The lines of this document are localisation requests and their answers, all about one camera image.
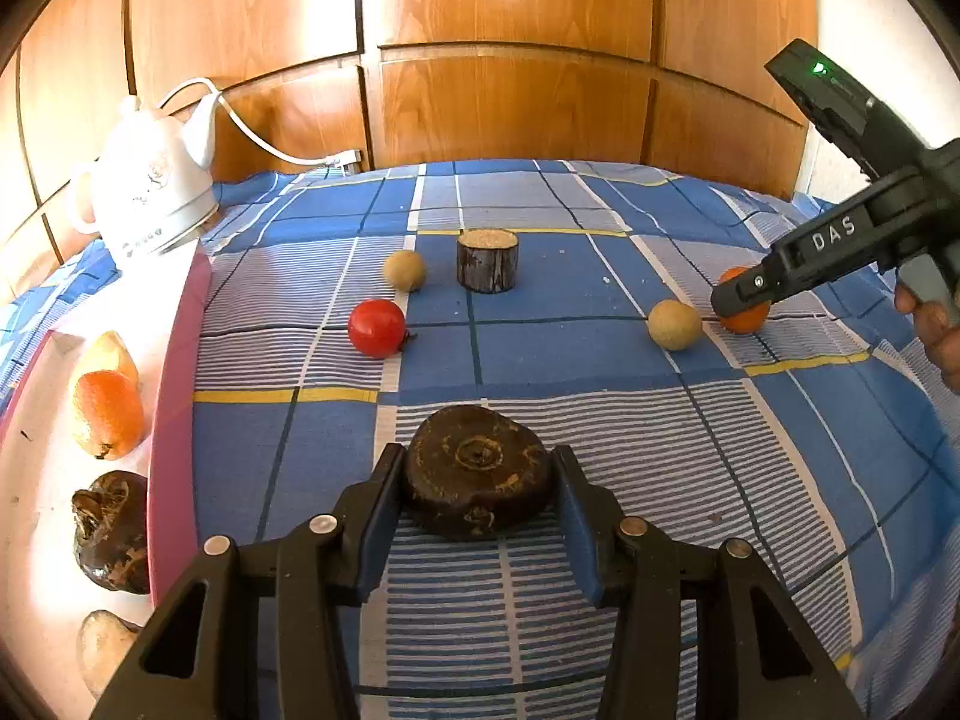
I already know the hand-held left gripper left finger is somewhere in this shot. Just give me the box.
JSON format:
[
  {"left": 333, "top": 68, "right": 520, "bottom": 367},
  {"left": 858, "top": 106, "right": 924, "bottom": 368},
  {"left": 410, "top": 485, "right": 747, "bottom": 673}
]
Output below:
[{"left": 90, "top": 442, "right": 410, "bottom": 720}]

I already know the white ceramic electric kettle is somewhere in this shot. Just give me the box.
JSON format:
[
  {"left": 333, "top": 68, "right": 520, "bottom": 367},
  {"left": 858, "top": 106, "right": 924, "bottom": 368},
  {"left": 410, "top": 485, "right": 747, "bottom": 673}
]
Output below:
[{"left": 67, "top": 95, "right": 220, "bottom": 271}]

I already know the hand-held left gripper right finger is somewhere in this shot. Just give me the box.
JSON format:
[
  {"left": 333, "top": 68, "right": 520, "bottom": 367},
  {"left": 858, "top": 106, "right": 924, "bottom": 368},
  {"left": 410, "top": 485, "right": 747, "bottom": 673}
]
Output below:
[{"left": 551, "top": 446, "right": 871, "bottom": 720}]

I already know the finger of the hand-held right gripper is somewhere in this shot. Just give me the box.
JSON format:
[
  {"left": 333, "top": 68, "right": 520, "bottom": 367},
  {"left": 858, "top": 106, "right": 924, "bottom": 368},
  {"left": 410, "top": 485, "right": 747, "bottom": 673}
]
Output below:
[{"left": 711, "top": 255, "right": 785, "bottom": 317}]

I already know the yellow banana piece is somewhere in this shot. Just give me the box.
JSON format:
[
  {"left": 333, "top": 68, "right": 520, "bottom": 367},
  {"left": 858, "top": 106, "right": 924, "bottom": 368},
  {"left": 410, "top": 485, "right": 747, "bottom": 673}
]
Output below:
[{"left": 88, "top": 330, "right": 142, "bottom": 391}]

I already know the wooden panelled wardrobe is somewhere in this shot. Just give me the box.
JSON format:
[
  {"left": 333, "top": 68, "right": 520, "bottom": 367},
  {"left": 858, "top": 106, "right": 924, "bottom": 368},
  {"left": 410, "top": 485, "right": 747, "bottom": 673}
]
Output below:
[{"left": 0, "top": 0, "right": 822, "bottom": 301}]

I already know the small orange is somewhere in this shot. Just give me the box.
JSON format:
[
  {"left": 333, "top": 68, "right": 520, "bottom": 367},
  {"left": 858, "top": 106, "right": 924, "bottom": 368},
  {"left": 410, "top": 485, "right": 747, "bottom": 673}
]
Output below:
[{"left": 716, "top": 266, "right": 772, "bottom": 335}]

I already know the blue plaid tablecloth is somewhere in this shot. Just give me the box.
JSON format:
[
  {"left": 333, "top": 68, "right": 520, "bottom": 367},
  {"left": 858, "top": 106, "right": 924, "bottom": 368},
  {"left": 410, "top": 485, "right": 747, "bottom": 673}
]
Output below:
[{"left": 0, "top": 159, "right": 960, "bottom": 720}]

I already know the dark crusty water chestnut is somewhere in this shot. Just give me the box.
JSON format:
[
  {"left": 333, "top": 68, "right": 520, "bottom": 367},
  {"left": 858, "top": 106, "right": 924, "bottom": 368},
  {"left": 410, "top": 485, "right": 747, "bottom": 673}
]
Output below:
[{"left": 71, "top": 470, "right": 151, "bottom": 595}]

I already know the tan longan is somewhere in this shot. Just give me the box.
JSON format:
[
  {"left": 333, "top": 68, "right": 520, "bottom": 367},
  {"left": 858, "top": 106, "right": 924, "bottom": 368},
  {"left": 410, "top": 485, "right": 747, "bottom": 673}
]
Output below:
[
  {"left": 648, "top": 299, "right": 704, "bottom": 352},
  {"left": 382, "top": 250, "right": 427, "bottom": 292}
]

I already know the dark ringed water chestnut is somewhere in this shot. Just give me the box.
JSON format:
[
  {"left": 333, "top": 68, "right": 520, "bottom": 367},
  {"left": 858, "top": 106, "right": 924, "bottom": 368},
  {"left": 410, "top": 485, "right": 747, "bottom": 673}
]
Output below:
[{"left": 403, "top": 403, "right": 557, "bottom": 542}]

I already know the pink cardboard box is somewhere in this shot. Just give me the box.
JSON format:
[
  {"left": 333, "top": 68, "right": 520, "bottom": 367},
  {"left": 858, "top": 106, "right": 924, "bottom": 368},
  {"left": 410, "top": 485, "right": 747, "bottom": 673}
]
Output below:
[{"left": 0, "top": 251, "right": 212, "bottom": 720}]

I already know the red cherry tomato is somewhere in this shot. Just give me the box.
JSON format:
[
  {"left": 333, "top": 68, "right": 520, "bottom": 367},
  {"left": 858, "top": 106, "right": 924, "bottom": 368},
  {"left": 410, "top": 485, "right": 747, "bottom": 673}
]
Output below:
[{"left": 348, "top": 298, "right": 407, "bottom": 359}]

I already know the wooden log stump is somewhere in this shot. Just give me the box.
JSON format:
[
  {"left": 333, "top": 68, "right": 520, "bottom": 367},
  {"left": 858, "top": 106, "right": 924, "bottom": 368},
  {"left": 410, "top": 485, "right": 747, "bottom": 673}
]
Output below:
[{"left": 456, "top": 229, "right": 520, "bottom": 293}]

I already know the person's right hand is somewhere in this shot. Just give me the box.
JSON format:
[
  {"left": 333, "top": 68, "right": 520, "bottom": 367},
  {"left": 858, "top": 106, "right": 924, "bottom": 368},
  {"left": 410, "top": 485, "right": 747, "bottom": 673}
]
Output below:
[{"left": 896, "top": 285, "right": 960, "bottom": 395}]

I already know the white power cable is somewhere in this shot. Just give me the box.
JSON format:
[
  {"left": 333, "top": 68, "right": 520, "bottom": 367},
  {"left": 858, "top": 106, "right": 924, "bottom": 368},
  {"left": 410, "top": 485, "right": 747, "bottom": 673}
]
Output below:
[{"left": 159, "top": 77, "right": 353, "bottom": 166}]

